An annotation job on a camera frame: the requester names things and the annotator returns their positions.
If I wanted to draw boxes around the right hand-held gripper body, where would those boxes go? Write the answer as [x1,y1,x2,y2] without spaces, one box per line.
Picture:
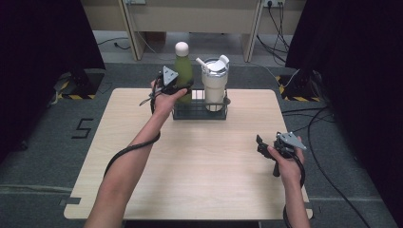
[273,131,308,159]

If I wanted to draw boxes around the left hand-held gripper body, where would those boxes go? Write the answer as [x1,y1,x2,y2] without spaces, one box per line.
[155,66,185,96]

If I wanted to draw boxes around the green bottle with white cap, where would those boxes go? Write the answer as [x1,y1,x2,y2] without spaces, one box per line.
[173,41,195,105]

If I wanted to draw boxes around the white tumbler with lid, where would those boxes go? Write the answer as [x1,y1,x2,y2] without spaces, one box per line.
[195,54,231,113]

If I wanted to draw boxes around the dark wire basket rack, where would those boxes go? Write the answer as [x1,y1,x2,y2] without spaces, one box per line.
[170,87,232,121]

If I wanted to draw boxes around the person's left hand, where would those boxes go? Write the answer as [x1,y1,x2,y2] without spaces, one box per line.
[150,79,189,119]

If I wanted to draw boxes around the person's right hand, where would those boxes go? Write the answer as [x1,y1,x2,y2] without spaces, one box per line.
[266,136,306,188]

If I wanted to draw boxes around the black stand base striped tape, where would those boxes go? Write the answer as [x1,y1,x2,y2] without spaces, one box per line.
[275,67,321,103]
[52,67,106,101]

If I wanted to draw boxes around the beige wooden desk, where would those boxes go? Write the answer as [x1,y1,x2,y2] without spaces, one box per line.
[80,0,307,63]

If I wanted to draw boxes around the black curtain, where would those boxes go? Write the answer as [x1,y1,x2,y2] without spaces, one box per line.
[0,0,107,162]
[284,0,403,219]

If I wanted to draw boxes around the black floor cables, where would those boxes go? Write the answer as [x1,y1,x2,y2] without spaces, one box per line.
[280,106,373,228]

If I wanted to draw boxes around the right hand-held gripper black cable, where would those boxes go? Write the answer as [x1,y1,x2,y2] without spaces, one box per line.
[282,154,307,228]

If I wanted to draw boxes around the hand-held gripper black cable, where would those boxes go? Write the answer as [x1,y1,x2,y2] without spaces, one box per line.
[282,154,307,228]
[104,89,162,179]

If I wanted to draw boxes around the black cable with plug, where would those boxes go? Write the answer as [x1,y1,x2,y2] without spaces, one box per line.
[96,37,132,51]

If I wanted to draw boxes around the left hand-held gripper black cable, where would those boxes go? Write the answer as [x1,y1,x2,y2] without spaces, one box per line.
[104,89,162,179]

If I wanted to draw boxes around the black hanging cables bundle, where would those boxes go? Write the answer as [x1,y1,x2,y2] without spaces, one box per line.
[256,0,291,66]

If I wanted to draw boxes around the white wall socket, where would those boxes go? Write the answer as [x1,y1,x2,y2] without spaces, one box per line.
[263,0,286,9]

